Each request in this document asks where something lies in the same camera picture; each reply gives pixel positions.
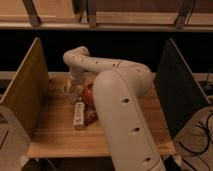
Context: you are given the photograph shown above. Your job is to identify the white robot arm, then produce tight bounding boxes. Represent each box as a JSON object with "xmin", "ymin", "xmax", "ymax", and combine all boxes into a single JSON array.
[{"xmin": 63, "ymin": 46, "xmax": 166, "ymax": 171}]

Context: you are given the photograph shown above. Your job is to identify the white remote control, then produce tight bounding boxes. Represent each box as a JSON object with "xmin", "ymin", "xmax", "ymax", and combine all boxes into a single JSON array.
[{"xmin": 73, "ymin": 99, "xmax": 85, "ymax": 130}]

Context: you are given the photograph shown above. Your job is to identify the left wooden side panel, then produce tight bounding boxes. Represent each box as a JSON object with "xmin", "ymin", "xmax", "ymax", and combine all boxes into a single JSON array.
[{"xmin": 0, "ymin": 38, "xmax": 49, "ymax": 141}]

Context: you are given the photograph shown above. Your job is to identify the right dark side panel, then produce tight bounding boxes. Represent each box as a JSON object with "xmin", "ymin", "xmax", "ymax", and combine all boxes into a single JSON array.
[{"xmin": 154, "ymin": 38, "xmax": 210, "ymax": 138}]

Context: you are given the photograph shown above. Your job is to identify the wooden shelf rail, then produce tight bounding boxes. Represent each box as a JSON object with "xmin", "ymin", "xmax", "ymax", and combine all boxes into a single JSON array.
[{"xmin": 0, "ymin": 0, "xmax": 213, "ymax": 32}]

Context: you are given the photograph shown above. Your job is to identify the black cables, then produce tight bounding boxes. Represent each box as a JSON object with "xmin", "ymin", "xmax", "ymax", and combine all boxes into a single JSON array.
[{"xmin": 178, "ymin": 111, "xmax": 213, "ymax": 171}]

